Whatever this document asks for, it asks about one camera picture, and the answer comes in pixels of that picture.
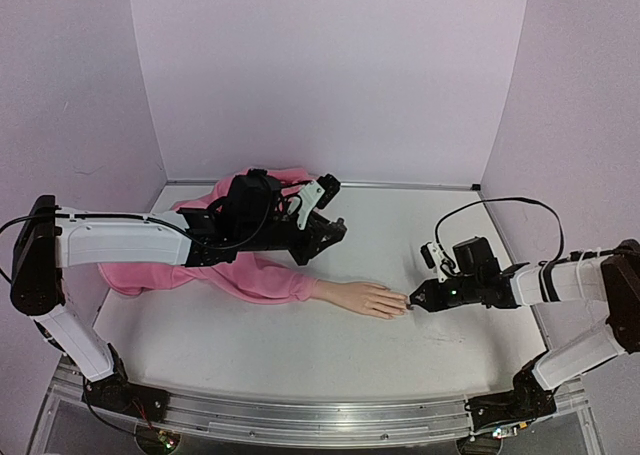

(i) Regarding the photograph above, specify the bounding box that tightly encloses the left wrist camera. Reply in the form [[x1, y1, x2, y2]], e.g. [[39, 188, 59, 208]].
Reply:
[[287, 174, 341, 230]]

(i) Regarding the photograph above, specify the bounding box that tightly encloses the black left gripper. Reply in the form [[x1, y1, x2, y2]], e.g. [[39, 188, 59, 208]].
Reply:
[[241, 212, 347, 267]]

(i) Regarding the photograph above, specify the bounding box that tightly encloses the mannequin hand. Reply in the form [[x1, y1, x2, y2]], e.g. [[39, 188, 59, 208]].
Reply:
[[311, 280, 408, 320]]

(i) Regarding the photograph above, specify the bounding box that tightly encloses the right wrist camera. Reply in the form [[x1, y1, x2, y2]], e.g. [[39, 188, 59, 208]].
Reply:
[[420, 242, 458, 282]]

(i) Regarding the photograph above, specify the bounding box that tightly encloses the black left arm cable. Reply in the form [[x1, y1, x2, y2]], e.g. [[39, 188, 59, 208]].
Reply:
[[0, 213, 61, 281]]

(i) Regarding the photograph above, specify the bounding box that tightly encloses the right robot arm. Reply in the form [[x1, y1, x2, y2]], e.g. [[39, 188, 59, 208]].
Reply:
[[410, 237, 639, 391]]

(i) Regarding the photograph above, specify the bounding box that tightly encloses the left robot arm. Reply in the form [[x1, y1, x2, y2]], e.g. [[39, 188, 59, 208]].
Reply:
[[10, 168, 346, 412]]

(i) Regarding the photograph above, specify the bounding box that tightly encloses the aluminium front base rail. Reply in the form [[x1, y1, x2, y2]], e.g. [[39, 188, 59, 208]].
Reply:
[[29, 356, 603, 454]]

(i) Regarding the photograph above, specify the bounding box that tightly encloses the aluminium table edge rail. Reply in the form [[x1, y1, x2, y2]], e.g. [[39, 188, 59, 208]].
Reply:
[[164, 176, 484, 191]]

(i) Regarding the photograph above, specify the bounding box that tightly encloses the pink sweatshirt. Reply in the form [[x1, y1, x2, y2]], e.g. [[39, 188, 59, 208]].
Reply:
[[97, 164, 326, 306]]

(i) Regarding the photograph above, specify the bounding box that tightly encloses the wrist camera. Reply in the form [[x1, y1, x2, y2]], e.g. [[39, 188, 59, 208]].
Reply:
[[287, 174, 341, 230], [420, 242, 458, 282]]

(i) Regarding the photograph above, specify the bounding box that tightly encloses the black right camera cable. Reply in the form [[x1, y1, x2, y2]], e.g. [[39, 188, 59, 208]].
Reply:
[[433, 196, 566, 261]]

